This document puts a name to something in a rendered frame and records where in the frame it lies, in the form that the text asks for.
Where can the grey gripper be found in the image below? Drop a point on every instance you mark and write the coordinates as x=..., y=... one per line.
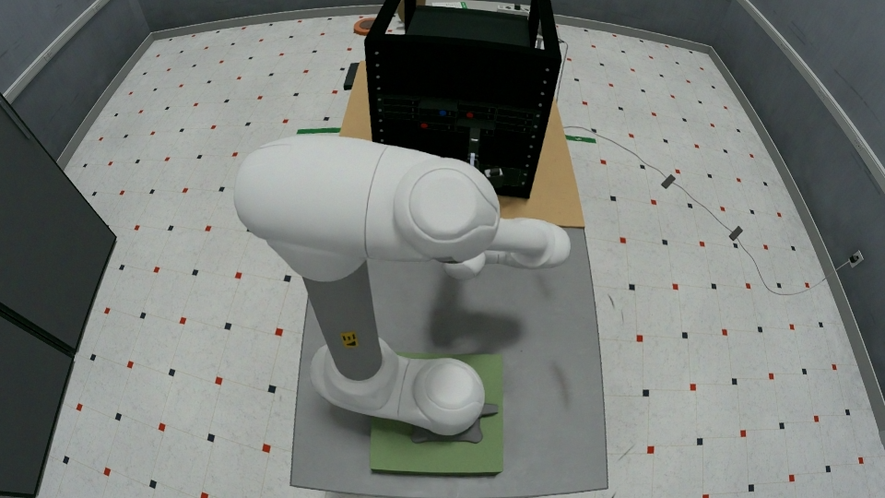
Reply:
x=473, y=148

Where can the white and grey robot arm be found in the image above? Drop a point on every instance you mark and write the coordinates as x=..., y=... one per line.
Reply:
x=324, y=202

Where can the tan wooden board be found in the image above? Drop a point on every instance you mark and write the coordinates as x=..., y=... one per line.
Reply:
x=554, y=197

